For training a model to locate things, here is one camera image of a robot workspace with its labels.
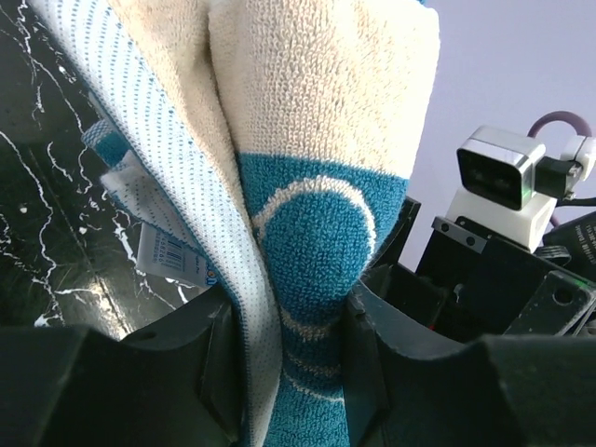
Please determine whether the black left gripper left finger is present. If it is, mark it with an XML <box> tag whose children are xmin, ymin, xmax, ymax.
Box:
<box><xmin>1</xmin><ymin>286</ymin><xmax>243</xmax><ymax>446</ymax></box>

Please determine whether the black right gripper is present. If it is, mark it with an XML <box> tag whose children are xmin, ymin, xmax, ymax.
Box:
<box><xmin>363</xmin><ymin>199</ymin><xmax>595</xmax><ymax>343</ymax></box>

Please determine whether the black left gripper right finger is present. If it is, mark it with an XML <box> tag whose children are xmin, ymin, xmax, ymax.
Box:
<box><xmin>344</xmin><ymin>284</ymin><xmax>595</xmax><ymax>446</ymax></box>

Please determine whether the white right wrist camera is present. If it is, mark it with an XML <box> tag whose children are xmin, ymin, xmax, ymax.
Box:
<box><xmin>446</xmin><ymin>126</ymin><xmax>555</xmax><ymax>252</ymax></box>

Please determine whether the teal beige Doraemon towel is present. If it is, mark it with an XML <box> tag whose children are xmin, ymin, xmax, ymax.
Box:
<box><xmin>32</xmin><ymin>1</ymin><xmax>440</xmax><ymax>446</ymax></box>

